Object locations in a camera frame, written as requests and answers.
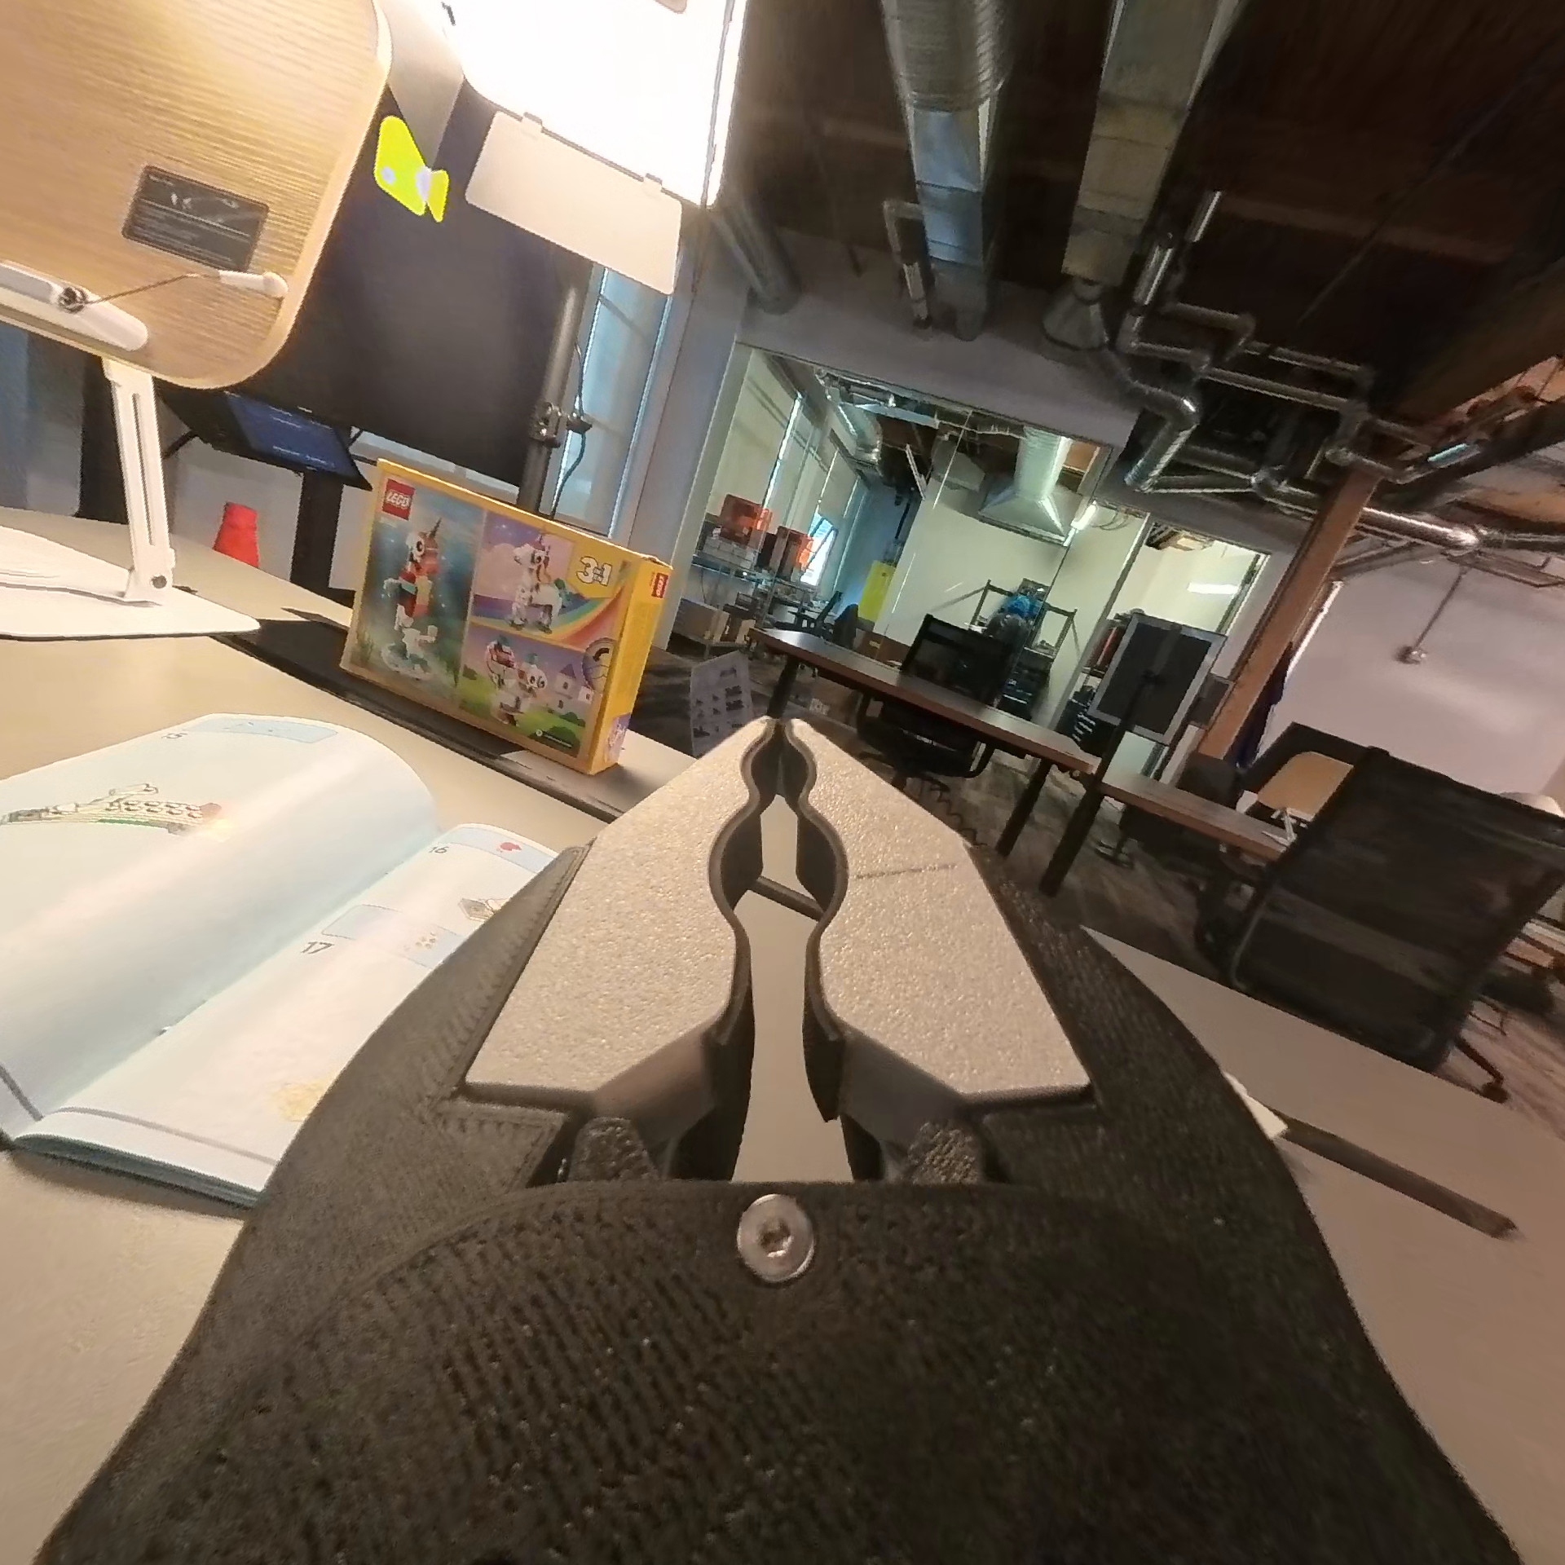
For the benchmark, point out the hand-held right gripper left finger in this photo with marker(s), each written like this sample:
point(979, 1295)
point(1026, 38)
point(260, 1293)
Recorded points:
point(612, 954)

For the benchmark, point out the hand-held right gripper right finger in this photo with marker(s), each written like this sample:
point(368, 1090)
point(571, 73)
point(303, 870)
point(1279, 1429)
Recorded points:
point(955, 954)

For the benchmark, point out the yellow lego set box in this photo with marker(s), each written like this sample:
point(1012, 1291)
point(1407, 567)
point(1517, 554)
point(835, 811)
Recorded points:
point(489, 611)

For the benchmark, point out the open lego instruction booklet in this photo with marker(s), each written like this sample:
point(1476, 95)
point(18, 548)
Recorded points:
point(183, 917)

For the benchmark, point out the printed paper sign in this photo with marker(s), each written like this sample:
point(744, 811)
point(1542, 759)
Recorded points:
point(720, 703)

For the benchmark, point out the short dark table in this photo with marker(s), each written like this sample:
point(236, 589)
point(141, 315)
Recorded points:
point(1199, 816)

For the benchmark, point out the black office chair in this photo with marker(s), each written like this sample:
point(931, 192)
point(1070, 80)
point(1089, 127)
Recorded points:
point(947, 660)

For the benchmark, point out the long dark table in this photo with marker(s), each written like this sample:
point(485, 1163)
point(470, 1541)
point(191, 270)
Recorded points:
point(832, 660)

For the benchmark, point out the grey framed monitor on stand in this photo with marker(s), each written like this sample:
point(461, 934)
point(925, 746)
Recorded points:
point(1156, 673)

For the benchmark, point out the black mesh chair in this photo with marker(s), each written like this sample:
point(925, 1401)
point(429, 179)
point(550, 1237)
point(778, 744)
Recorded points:
point(1381, 893)

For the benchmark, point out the silver vent hood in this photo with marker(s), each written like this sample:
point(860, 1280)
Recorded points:
point(1040, 488)

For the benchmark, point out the wooden support column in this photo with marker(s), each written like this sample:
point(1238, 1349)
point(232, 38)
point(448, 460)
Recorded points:
point(1296, 611)

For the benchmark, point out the red plastic cup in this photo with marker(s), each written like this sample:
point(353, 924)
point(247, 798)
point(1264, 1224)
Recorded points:
point(239, 535)

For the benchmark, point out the grey light stand pole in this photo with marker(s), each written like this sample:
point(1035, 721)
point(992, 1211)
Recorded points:
point(556, 392)

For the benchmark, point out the grey ceiling pipe run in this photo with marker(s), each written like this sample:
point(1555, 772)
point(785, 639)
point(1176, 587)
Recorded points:
point(1162, 427)

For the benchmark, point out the dark blue backdrop panel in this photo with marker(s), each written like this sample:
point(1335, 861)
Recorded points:
point(465, 343)

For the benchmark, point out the bright studio light panel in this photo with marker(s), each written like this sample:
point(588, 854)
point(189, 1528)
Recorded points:
point(588, 86)

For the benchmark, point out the white stand with wooden board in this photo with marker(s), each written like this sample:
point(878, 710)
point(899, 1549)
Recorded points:
point(183, 97)

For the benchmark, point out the tilted black monitor on post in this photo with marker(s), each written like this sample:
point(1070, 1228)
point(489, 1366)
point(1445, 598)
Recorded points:
point(293, 434)

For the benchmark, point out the silver round air duct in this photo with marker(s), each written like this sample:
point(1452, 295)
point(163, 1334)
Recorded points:
point(947, 147)

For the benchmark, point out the insulated rectangular air duct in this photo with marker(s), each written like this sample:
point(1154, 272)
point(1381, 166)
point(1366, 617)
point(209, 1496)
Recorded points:
point(1137, 147)

